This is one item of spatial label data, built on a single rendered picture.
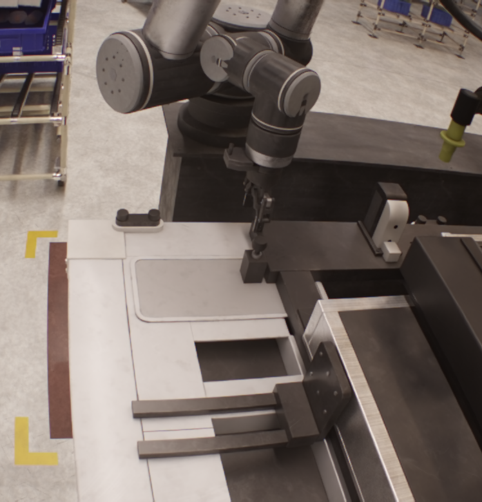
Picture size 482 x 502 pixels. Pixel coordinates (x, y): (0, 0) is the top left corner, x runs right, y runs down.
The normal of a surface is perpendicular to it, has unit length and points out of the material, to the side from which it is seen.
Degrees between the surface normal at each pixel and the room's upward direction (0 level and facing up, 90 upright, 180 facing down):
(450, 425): 0
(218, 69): 90
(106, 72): 90
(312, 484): 0
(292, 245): 0
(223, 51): 85
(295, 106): 93
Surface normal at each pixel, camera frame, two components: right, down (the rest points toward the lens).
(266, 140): -0.39, 0.55
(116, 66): -0.71, 0.35
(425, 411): 0.19, -0.74
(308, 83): 0.68, 0.51
